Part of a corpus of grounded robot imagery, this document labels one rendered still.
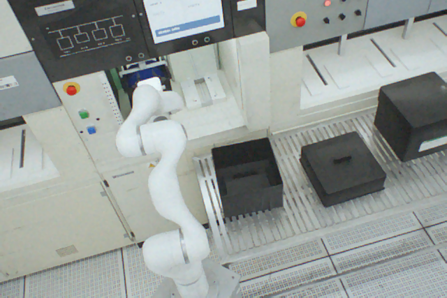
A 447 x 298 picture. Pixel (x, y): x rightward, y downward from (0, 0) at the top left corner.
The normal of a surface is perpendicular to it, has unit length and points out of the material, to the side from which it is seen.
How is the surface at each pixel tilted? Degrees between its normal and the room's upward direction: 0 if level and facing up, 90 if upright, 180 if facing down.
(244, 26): 90
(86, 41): 90
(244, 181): 0
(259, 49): 90
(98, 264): 0
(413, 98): 0
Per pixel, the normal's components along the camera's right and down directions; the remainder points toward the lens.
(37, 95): 0.26, 0.70
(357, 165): -0.11, -0.66
